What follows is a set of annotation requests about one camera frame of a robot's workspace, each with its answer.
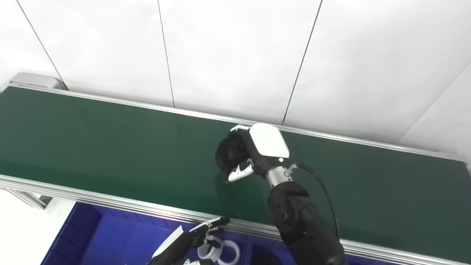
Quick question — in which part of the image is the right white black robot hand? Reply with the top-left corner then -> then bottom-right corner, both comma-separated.
226,123 -> 290,183

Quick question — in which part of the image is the blue bin with white parts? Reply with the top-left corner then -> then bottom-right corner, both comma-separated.
40,202 -> 251,265

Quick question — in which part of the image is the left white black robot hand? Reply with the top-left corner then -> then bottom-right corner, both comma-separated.
147,217 -> 231,265

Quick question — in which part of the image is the white toothed ring part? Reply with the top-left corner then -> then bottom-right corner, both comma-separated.
217,240 -> 241,265
197,236 -> 223,262

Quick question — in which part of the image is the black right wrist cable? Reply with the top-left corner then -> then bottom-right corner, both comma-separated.
288,163 -> 340,240

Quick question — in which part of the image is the black flanged cylinder part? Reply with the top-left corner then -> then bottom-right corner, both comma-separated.
215,131 -> 255,176

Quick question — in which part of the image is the green conveyor belt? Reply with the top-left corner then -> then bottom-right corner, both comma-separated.
0,73 -> 471,265
0,86 -> 471,262

